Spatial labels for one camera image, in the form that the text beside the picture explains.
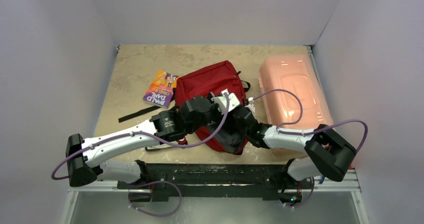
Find red backpack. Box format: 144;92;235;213
174;60;251;155

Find purple Roald Dahl book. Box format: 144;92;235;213
143;71;180;108

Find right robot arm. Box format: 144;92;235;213
230;106;357;188

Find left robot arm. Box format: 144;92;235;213
65;93;241;189

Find silver black stapler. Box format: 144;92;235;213
144;144;172;152

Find pink plastic storage box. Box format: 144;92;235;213
258;53;334;130

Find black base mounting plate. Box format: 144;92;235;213
118;163;312;204

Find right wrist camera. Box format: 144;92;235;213
245;97;256;115

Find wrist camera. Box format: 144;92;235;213
211;89;241;114
245;97;256;115

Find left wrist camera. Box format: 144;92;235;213
211;89;241;114

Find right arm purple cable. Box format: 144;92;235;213
247;88;369;209

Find blue handled pliers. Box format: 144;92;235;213
319;175;326;184

